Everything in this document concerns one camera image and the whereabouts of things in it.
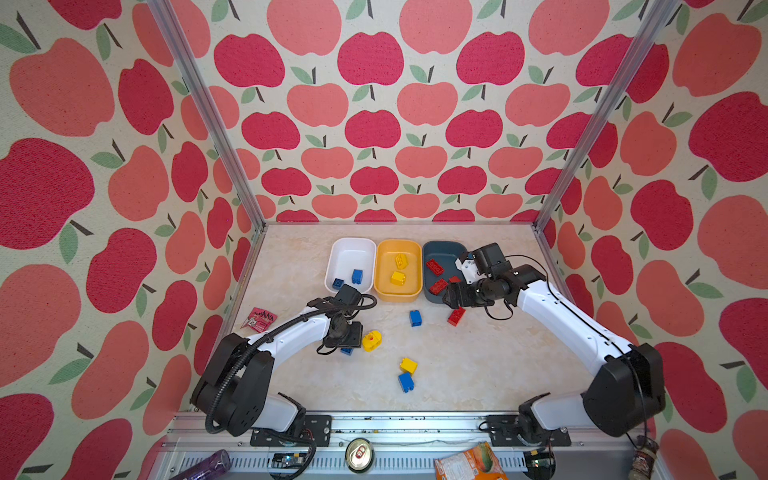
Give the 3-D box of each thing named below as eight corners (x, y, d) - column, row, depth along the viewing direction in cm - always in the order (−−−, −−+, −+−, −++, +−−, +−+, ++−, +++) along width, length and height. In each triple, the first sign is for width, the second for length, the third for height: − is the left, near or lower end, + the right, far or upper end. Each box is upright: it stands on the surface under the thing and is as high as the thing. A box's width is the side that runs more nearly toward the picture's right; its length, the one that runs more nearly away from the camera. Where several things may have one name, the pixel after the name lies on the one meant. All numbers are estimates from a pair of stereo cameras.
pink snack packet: (246, 329, 95) (242, 325, 92) (256, 311, 99) (253, 307, 96) (268, 335, 93) (265, 330, 91) (277, 317, 97) (275, 312, 95)
